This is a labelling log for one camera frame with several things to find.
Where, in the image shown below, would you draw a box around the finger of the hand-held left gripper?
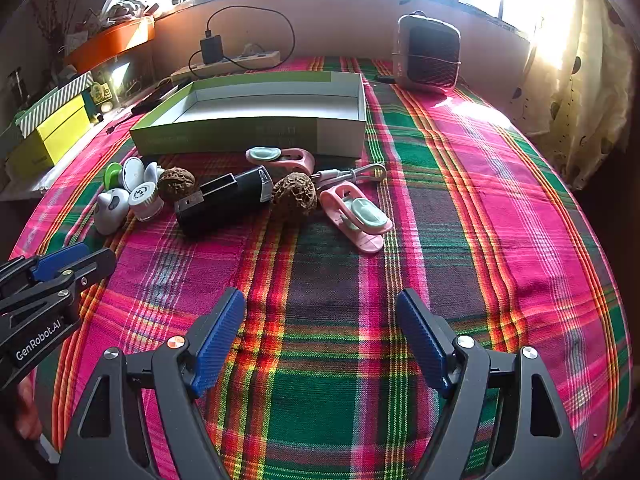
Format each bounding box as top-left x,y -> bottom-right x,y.
0,248 -> 117,328
0,242 -> 90,301

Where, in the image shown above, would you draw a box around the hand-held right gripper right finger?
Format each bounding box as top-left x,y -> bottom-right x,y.
395,288 -> 583,480

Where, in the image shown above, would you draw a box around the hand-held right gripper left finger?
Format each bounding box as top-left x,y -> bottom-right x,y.
57,287 -> 247,480

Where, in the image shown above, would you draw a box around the white dome-shaped gadget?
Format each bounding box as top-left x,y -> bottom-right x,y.
95,187 -> 131,236

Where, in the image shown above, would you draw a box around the white round printed cap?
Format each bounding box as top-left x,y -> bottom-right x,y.
127,182 -> 164,222

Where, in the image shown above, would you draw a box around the green and white spool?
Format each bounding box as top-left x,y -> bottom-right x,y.
102,156 -> 147,196

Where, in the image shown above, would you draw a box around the small brown walnut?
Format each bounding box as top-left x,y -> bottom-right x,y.
157,167 -> 193,203

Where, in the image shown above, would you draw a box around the black rectangular device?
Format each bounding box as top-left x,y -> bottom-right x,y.
174,167 -> 273,237

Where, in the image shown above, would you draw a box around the pink clip with mint button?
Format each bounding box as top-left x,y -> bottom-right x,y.
319,184 -> 392,253
245,147 -> 316,173

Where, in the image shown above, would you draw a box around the large lumpy walnut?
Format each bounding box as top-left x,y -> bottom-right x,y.
271,172 -> 318,221

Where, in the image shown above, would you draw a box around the green and white cardboard box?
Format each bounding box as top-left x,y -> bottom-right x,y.
129,71 -> 368,158

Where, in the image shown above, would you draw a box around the person's left hand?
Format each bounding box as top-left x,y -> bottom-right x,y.
14,380 -> 43,441

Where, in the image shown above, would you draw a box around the pink and green plaid blanket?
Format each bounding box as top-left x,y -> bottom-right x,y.
10,55 -> 633,480

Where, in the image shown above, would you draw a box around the yellow box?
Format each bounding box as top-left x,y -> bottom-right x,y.
5,95 -> 93,173

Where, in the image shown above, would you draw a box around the black smartphone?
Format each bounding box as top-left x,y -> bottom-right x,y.
131,85 -> 178,113

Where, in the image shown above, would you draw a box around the green and white striped box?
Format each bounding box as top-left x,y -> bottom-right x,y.
15,71 -> 96,126

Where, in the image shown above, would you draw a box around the orange planter box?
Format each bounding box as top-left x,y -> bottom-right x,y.
64,16 -> 157,73

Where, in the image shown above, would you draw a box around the black charger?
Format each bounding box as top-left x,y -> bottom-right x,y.
200,35 -> 225,65

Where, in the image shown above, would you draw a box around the cream power strip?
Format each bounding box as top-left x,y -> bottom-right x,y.
170,50 -> 280,83

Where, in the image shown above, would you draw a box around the pale plant leaves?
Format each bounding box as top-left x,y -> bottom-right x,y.
100,0 -> 161,26

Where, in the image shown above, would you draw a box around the beige space heater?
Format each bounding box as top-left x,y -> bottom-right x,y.
391,11 -> 462,92

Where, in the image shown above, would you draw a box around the cream patterned curtain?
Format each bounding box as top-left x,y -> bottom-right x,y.
510,0 -> 631,191

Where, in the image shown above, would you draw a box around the black charger cable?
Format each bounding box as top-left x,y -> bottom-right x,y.
189,6 -> 296,73

